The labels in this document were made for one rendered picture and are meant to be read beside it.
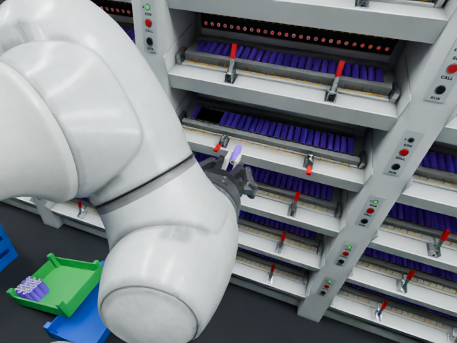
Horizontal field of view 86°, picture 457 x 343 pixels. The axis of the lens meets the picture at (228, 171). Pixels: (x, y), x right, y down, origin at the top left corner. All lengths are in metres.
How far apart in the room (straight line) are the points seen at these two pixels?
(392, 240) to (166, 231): 0.84
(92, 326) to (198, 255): 1.09
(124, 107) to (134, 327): 0.15
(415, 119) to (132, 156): 0.65
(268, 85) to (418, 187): 0.50
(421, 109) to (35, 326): 1.46
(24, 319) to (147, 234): 1.21
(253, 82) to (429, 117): 0.42
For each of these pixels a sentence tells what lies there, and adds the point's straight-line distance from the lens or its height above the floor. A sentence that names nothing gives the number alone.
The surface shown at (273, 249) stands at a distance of 1.02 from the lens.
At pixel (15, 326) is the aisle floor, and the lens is 1.39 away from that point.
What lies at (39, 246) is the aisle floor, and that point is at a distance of 1.62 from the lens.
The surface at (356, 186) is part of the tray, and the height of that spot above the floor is 0.71.
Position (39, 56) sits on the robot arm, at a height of 1.07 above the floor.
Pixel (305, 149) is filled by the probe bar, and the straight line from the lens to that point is 0.77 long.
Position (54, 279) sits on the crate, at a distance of 1.42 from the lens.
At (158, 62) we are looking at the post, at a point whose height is 0.95.
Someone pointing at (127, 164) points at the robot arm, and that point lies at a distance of 0.20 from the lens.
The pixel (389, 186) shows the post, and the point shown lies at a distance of 0.80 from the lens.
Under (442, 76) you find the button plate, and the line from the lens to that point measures 0.71.
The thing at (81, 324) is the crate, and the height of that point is 0.00.
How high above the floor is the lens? 1.11
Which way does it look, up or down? 34 degrees down
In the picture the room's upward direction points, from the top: 7 degrees clockwise
